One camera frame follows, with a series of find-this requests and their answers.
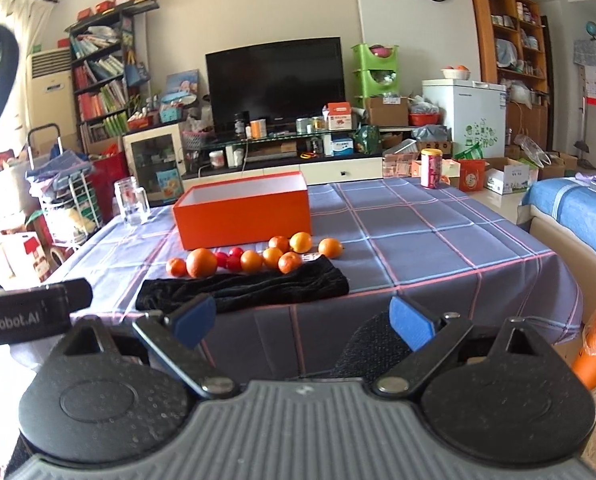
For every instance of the black flat television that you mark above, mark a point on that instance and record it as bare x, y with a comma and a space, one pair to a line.
278, 82

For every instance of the orange cardboard box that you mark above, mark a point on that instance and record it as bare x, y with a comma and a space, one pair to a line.
243, 211

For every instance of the glass mug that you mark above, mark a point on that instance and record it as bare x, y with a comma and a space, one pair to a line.
132, 201

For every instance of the tangerine front right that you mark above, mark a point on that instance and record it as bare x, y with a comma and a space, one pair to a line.
289, 262

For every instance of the white wire cart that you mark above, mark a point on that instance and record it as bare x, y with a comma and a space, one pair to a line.
66, 195

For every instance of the wooden shelf cabinet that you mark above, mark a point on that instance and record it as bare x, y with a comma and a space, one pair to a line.
513, 52

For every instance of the pink can yellow lid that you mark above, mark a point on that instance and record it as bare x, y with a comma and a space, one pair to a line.
430, 167

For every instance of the large orange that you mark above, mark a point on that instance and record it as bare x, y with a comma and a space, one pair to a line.
201, 263

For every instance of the tangerine middle row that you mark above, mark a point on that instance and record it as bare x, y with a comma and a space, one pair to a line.
251, 262

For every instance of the white chest freezer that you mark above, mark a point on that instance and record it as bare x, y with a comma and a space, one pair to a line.
473, 111

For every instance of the green stacked storage bins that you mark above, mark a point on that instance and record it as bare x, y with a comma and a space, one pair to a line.
376, 71

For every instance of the small tangerine far left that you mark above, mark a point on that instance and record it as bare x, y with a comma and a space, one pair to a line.
176, 267

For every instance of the black velvet cloth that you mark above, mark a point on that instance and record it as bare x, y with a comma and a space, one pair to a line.
315, 280

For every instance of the tangerine far right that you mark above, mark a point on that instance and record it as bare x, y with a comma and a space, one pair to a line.
330, 248

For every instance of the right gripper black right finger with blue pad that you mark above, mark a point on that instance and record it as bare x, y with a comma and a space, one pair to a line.
433, 339

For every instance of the tangerine back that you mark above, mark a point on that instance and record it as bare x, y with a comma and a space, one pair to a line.
279, 242

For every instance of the blue bed mattress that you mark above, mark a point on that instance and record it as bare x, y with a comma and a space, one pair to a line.
570, 201

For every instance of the red gift bag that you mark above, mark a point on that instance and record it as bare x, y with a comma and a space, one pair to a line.
106, 172

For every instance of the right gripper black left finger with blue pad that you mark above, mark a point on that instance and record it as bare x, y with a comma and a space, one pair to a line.
173, 339

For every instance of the white floor air conditioner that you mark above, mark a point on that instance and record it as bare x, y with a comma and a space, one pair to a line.
50, 94

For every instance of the white tv stand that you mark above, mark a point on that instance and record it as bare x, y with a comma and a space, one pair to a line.
292, 162

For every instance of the red cherry tomato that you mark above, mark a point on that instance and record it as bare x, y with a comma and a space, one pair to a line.
222, 258
233, 262

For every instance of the tangerine centre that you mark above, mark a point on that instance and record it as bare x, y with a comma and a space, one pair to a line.
271, 256

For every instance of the black bookshelf with books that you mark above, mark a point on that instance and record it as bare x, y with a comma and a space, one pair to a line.
106, 71

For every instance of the yellow orange back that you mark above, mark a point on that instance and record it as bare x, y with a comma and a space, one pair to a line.
301, 242

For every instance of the small glass door cabinet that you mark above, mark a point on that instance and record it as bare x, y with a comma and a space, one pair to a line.
156, 159

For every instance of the brown cardboard box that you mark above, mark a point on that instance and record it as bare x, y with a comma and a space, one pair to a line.
387, 111

